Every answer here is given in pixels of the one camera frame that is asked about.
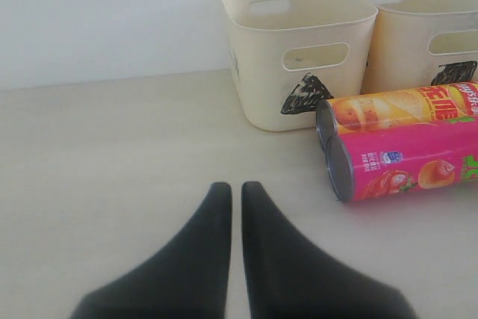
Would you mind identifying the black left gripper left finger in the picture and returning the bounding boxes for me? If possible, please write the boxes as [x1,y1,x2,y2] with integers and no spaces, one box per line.
[71,182,232,318]

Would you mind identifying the yellow Lays chip can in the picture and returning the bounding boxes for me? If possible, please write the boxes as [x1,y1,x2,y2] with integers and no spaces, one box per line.
[316,81,477,147]

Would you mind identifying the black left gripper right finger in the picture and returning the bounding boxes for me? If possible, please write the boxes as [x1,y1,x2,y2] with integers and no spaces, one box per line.
[241,182,415,318]

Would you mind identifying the cream bin with triangle mark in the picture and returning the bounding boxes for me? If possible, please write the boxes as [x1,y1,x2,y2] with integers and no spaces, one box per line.
[221,0,378,131]

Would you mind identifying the pink Lays chip can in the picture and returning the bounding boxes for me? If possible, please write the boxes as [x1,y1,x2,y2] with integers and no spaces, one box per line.
[325,116,477,202]

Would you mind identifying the cream bin with square mark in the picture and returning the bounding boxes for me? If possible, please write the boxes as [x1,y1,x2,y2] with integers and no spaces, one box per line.
[361,0,477,93]

